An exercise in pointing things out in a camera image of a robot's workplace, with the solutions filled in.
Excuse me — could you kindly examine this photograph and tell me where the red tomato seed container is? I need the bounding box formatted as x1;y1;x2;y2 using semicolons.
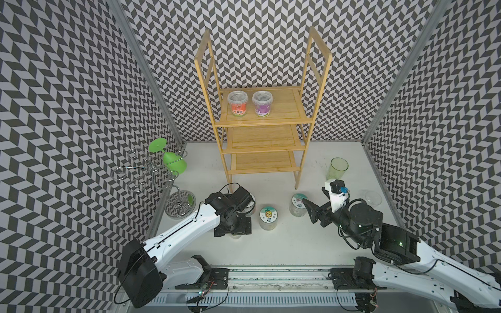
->
228;91;249;117

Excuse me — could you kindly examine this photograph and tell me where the small purple seed jar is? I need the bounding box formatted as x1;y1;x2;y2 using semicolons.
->
252;91;273;117

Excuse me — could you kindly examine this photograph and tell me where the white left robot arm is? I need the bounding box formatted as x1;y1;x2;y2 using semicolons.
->
117;186;255;309

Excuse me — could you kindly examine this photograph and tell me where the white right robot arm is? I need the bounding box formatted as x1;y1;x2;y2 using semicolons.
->
303;199;500;312

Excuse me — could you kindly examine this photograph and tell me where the sunflower seed container yellow label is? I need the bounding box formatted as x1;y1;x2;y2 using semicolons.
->
259;206;278;231

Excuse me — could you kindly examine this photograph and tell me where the wooden three-tier shelf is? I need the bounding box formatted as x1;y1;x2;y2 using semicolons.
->
194;27;333;186

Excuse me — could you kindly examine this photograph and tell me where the green translucent plastic cup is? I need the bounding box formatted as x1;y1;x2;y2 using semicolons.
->
326;157;349;180

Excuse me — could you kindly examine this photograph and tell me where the green plastic wine glass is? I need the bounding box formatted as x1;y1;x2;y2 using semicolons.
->
148;138;188;175

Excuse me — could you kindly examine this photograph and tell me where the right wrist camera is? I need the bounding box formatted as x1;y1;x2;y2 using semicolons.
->
324;179;350;213

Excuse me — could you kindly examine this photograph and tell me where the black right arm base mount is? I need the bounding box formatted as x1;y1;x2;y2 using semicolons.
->
327;256;387;290

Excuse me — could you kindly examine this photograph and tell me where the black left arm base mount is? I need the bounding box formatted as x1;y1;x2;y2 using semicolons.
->
175;254;229;290

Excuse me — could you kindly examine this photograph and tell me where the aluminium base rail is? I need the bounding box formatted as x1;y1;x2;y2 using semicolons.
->
113;266;450;312

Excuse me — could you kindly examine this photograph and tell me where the chrome wire glass rack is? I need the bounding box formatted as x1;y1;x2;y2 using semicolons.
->
112;148;196;220

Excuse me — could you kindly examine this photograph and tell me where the left aluminium corner post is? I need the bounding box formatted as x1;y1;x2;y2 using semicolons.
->
106;0;185;147

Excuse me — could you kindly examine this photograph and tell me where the aluminium corner post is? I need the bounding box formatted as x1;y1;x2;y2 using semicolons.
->
106;0;185;147
361;0;452;146

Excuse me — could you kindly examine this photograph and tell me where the right aluminium corner post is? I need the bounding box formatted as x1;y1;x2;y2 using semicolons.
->
361;0;452;146

